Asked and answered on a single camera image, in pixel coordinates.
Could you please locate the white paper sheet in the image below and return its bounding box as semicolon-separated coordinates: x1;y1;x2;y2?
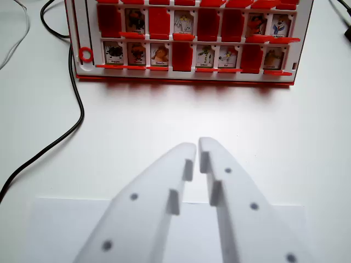
29;196;305;263

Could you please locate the red and white game board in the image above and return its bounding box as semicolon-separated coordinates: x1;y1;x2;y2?
65;0;314;88

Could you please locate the thick black cable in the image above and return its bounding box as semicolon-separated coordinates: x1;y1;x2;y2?
0;0;85;203

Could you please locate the thin white cable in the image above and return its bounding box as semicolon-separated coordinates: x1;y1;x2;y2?
0;0;30;71

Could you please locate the black cable with plug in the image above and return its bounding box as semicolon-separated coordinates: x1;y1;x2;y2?
328;0;351;30

